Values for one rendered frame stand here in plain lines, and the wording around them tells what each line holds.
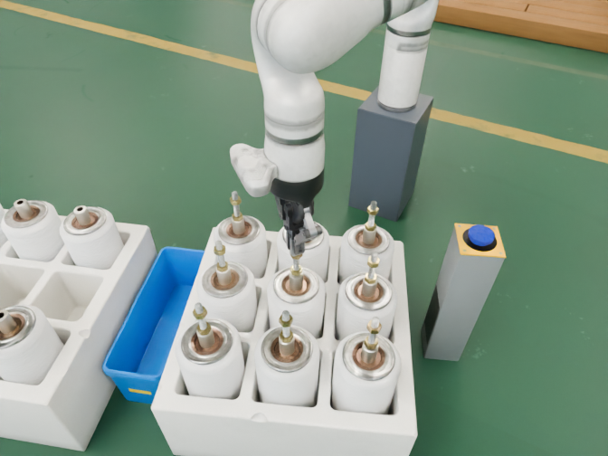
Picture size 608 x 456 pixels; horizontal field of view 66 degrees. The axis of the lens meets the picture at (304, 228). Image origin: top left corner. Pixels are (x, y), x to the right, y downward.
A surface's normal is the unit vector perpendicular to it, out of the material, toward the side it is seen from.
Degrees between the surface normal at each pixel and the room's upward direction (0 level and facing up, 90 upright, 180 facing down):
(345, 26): 83
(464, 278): 90
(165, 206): 0
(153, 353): 0
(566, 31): 90
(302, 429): 90
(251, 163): 6
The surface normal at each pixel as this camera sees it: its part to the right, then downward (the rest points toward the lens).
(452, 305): -0.10, 0.69
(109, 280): 0.00, -0.72
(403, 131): -0.47, 0.61
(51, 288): 0.99, 0.11
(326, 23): 0.59, 0.34
